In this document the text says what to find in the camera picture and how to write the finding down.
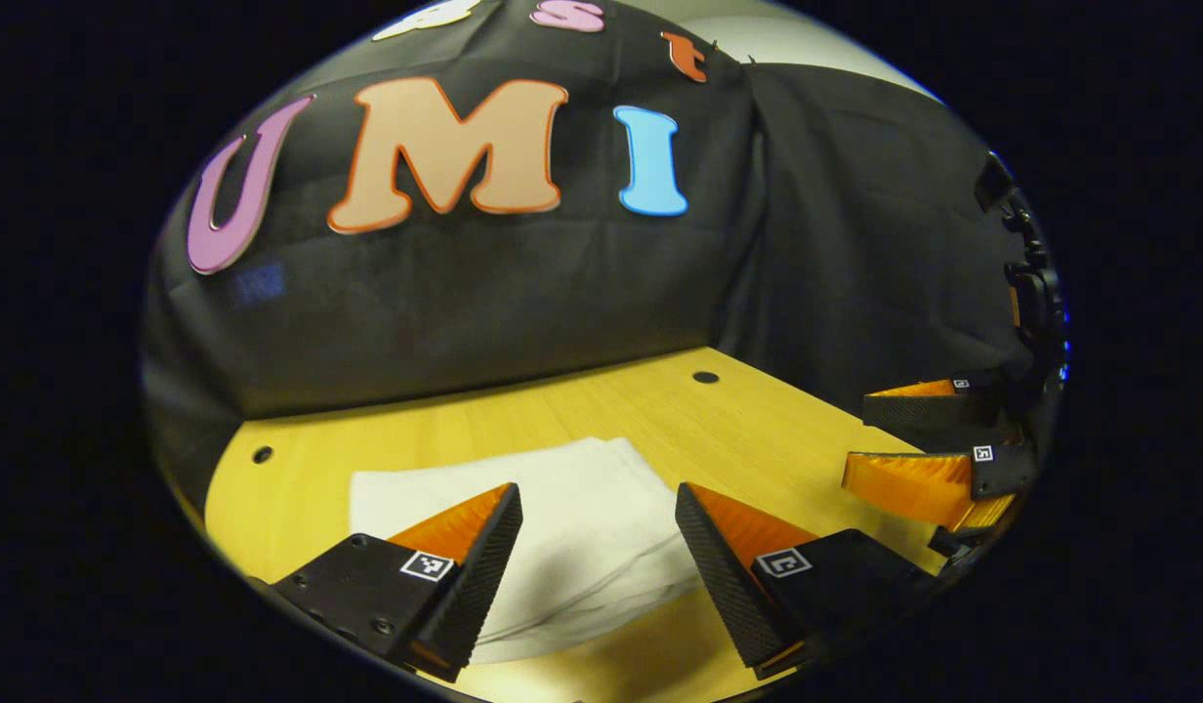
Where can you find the black backdrop cloth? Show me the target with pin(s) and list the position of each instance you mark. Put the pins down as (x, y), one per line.
(562, 293)

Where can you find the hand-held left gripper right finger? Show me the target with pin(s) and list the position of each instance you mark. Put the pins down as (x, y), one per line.
(733, 586)

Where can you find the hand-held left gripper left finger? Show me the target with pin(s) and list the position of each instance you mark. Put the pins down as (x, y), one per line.
(479, 576)

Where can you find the white jeans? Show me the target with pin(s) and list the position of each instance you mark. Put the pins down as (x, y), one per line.
(582, 508)

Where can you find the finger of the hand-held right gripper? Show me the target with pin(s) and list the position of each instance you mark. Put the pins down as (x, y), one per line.
(929, 410)
(904, 483)

